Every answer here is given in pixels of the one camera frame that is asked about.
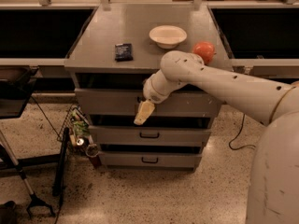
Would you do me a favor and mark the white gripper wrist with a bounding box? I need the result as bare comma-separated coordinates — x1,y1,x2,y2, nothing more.
134,78,163,125

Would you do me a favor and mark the grey top drawer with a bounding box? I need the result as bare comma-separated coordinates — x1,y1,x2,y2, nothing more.
75,89,221,118

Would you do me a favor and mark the grey drawer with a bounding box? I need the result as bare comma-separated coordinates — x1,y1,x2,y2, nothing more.
98,151,202,169
75,89,221,118
89,126,210,147

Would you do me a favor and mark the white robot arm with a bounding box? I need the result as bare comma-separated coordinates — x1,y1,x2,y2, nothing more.
135,50,299,224

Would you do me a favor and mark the grey middle drawer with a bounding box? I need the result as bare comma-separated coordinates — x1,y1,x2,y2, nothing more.
89,126,210,147

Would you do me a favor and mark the grey bottom drawer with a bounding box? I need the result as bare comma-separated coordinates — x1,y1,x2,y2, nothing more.
98,151,202,169

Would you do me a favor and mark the grey drawer cabinet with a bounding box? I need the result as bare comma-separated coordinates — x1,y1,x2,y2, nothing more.
65,4,227,171

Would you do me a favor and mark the dark blue snack packet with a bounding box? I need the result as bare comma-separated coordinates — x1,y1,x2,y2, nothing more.
115,43,133,62

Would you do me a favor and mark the white bowl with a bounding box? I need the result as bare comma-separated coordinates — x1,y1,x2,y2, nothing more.
149,25,187,49

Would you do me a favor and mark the black upright bar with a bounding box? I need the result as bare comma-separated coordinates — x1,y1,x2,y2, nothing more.
52,128,69,196

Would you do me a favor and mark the black chair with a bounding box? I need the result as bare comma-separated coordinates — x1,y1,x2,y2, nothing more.
0,66,37,119

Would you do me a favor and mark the wire basket with items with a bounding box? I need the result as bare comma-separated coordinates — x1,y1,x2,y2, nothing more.
57,105,92,156

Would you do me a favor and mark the black power cable with adapter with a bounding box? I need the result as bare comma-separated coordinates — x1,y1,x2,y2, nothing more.
228,113,257,151

